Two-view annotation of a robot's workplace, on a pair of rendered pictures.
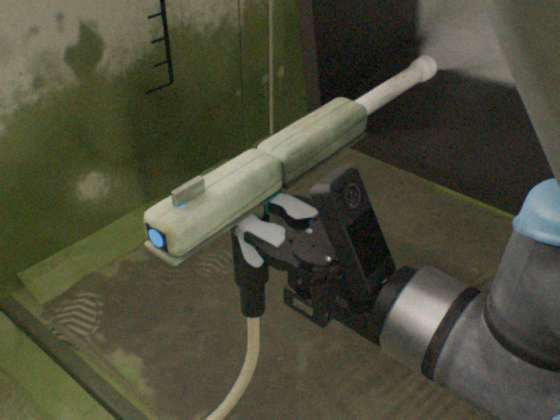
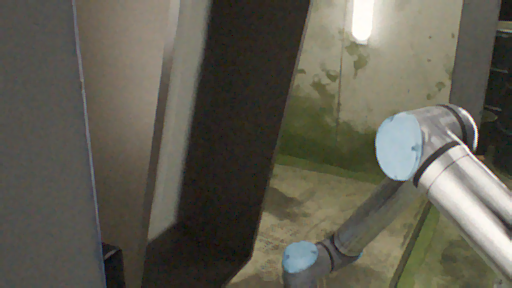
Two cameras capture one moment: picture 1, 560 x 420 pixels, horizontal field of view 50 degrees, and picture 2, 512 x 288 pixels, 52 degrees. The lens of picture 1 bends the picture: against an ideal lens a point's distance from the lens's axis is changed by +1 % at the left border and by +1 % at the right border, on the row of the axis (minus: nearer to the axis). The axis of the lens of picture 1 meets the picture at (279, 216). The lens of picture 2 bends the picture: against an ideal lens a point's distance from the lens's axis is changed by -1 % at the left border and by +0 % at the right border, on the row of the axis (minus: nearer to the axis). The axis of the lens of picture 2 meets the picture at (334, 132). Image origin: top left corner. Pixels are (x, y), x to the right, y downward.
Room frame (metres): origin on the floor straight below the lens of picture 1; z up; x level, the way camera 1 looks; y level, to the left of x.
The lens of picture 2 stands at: (0.70, 0.88, 1.42)
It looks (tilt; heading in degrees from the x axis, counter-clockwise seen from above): 20 degrees down; 248
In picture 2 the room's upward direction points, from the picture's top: 4 degrees clockwise
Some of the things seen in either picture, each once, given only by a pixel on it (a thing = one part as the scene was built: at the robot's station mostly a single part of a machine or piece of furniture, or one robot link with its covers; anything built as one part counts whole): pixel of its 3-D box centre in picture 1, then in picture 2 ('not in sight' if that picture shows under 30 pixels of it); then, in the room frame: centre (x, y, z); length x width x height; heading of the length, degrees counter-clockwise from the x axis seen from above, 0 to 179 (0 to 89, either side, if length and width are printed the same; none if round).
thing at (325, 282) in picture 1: (347, 280); not in sight; (0.44, -0.07, 0.49); 0.12 x 0.08 x 0.09; 50
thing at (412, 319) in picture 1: (424, 315); not in sight; (0.38, -0.13, 0.49); 0.10 x 0.05 x 0.09; 140
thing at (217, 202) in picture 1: (317, 189); not in sight; (0.61, -0.05, 0.47); 0.49 x 0.05 x 0.23; 139
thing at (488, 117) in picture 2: not in sight; (473, 132); (-1.63, -2.09, 0.14); 0.31 x 0.29 x 0.28; 49
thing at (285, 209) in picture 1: (281, 220); not in sight; (0.52, 0.00, 0.50); 0.09 x 0.03 x 0.06; 44
